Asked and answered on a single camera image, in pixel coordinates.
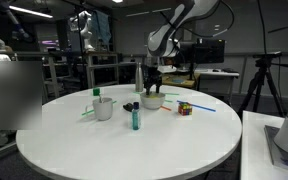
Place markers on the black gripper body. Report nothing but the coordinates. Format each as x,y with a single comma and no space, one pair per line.
151,73

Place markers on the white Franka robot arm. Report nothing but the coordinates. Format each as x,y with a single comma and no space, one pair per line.
164,40

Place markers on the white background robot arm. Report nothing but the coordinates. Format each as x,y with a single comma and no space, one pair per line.
86,33

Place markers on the white bowl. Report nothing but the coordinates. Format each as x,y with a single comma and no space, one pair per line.
152,104

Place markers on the Rubik's cube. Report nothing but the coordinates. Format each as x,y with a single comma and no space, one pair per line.
185,109

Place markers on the green cube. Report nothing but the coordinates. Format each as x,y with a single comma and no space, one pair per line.
96,91

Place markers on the stainless steel bottle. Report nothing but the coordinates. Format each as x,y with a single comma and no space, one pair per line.
139,78

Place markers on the long green stick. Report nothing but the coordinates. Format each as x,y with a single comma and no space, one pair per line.
172,94

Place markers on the short green stick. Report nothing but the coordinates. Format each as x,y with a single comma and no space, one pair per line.
168,101

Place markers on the wooden desk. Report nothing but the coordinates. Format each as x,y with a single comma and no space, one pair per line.
179,80

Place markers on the orange stick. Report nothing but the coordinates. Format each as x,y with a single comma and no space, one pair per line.
166,108

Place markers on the small black object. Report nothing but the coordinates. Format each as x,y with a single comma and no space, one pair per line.
128,107

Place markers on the teal plastic bottle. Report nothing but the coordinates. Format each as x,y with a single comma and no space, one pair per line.
136,118

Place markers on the blue stick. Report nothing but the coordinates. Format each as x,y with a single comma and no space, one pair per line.
202,107

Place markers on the metal spoon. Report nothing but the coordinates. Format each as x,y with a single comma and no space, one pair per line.
100,98

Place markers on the white mug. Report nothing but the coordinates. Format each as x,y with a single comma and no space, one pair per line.
103,109

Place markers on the white desk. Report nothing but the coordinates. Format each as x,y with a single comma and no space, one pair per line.
217,75

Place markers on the black monitor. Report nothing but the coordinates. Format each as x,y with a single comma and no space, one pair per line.
210,51

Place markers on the green stick under mug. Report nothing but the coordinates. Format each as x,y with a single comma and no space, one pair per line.
86,113

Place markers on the blue hanging cloth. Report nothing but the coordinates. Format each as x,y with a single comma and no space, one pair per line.
101,26

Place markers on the long ceiling light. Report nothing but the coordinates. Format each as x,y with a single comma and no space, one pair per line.
27,11

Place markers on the metal frame table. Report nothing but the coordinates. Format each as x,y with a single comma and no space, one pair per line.
90,71

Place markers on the black camera tripod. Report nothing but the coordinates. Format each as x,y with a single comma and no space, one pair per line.
260,81

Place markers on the black camera on tripod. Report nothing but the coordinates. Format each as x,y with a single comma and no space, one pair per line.
267,55

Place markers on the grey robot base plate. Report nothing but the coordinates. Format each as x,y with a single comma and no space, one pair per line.
277,151

